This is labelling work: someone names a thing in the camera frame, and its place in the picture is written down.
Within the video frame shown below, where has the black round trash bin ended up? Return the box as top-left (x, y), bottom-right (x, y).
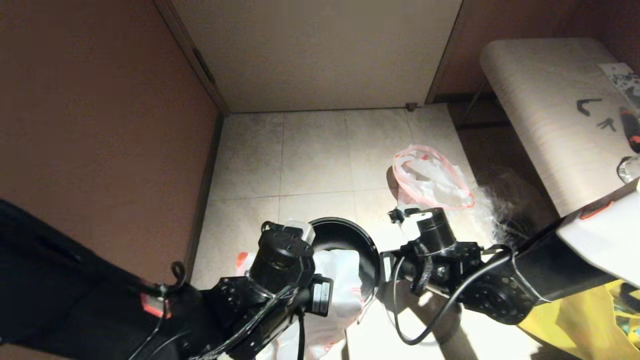
top-left (310, 217), bottom-right (382, 307)

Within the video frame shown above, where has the white patterned paper sheet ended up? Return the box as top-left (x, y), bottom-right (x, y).
top-left (598, 62), bottom-right (640, 106)

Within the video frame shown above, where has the yellow plastic bag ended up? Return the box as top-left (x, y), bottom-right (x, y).
top-left (520, 280), bottom-right (640, 360)

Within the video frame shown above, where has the white door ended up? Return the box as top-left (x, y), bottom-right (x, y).
top-left (172, 0), bottom-right (463, 114)

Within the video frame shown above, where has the black and red tool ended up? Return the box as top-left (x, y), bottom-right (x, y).
top-left (619, 106), bottom-right (640, 154)

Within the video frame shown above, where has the new white red-edged trash bag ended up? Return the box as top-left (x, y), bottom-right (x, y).
top-left (234, 249), bottom-right (373, 360)

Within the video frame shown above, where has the green patterned packet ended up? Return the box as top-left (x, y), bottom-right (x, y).
top-left (612, 294), bottom-right (640, 328)

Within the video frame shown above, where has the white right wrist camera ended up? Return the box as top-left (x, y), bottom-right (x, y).
top-left (389, 204), bottom-right (434, 226)

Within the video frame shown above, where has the grey bin rim ring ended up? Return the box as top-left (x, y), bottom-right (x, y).
top-left (383, 295), bottom-right (451, 347)

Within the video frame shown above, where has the used white red-drawstring trash bag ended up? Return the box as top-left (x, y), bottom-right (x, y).
top-left (391, 144), bottom-right (476, 212)

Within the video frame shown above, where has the clear glass cup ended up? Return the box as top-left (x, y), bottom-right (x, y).
top-left (617, 156), bottom-right (640, 184)

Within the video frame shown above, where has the light wood table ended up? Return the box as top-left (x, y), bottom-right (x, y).
top-left (480, 38), bottom-right (640, 217)

